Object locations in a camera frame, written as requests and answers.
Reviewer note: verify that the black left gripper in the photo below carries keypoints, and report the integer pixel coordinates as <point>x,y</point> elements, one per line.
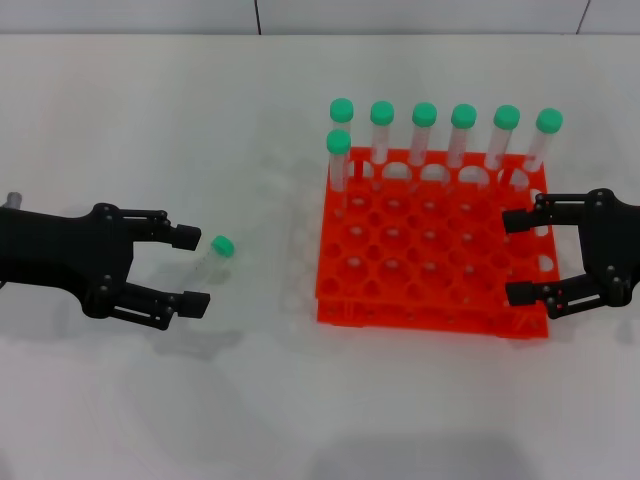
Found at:
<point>60,250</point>

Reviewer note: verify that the clear tube with green cap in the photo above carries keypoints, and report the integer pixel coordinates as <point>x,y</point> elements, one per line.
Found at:
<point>342,109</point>
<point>424,114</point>
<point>463,116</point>
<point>506,117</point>
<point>338,141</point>
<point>549,121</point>
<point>382,112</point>
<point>222,245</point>

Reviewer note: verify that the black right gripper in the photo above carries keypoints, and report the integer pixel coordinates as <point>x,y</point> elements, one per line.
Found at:
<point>612,235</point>

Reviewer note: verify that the orange test tube rack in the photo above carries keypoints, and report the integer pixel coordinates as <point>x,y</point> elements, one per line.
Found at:
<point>415,300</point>

